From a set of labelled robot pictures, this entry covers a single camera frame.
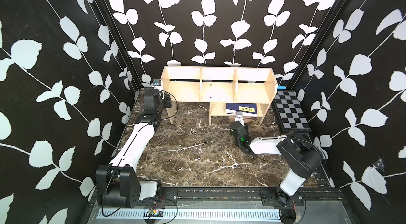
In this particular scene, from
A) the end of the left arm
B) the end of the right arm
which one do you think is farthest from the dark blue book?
the end of the left arm

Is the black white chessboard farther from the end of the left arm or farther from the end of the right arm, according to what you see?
the end of the left arm

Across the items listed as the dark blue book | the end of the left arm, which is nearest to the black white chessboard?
the dark blue book

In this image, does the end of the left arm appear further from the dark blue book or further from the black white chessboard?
the black white chessboard

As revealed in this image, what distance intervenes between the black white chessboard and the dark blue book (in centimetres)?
22

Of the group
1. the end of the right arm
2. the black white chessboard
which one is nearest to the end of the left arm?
the end of the right arm

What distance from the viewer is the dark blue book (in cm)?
90

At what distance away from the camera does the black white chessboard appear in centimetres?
97

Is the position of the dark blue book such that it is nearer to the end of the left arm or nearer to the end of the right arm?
the end of the right arm
